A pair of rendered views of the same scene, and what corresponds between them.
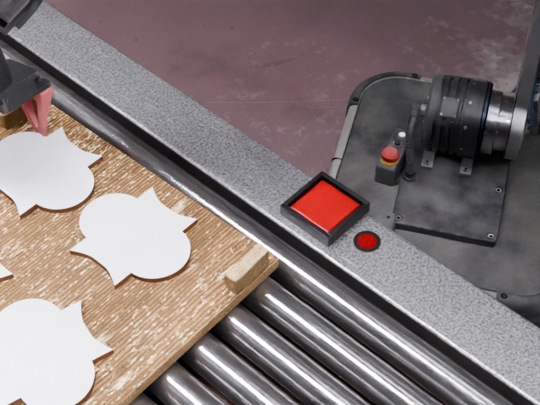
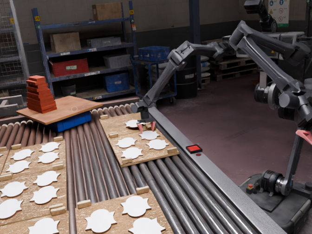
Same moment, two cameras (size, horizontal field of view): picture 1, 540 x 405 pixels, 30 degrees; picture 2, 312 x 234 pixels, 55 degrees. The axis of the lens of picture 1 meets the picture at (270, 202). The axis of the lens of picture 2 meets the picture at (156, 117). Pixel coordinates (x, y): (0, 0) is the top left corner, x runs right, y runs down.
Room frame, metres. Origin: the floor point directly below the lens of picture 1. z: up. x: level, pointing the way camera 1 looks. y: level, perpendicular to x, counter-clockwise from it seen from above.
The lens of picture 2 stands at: (-0.72, -0.73, 1.73)
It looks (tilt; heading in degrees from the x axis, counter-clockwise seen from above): 20 degrees down; 31
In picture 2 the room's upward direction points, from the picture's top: 5 degrees counter-clockwise
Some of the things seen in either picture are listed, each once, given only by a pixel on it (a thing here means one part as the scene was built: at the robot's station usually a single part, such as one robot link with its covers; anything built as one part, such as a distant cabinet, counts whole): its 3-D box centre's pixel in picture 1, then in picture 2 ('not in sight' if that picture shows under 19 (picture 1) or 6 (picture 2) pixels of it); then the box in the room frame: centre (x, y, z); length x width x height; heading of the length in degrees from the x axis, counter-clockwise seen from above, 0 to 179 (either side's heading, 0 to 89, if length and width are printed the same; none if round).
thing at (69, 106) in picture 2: not in sight; (59, 108); (0.90, 1.15, 1.03); 0.50 x 0.50 x 0.02; 76
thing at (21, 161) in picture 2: not in sight; (35, 156); (0.33, 0.78, 0.94); 0.41 x 0.35 x 0.04; 46
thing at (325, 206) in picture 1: (325, 209); (193, 149); (0.78, -0.07, 0.92); 0.06 x 0.06 x 0.01; 46
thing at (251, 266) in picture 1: (247, 268); (172, 150); (0.67, 0.03, 0.95); 0.06 x 0.02 x 0.03; 138
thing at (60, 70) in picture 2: not in sight; (69, 66); (3.61, 3.79, 0.78); 0.66 x 0.45 x 0.28; 144
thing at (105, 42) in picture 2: not in sight; (103, 42); (4.20, 3.32, 1.16); 0.60 x 0.40 x 0.15; 147
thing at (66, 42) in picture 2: not in sight; (64, 41); (3.63, 3.82, 1.26); 0.49 x 0.38 x 0.34; 150
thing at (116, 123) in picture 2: not in sight; (126, 124); (0.98, 0.57, 0.93); 0.41 x 0.35 x 0.02; 47
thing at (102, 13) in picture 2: not in sight; (107, 11); (4.33, 3.24, 1.74); 0.50 x 0.38 x 0.32; 144
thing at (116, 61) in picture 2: not in sight; (117, 60); (4.39, 3.19, 0.76); 0.50 x 0.36 x 0.24; 150
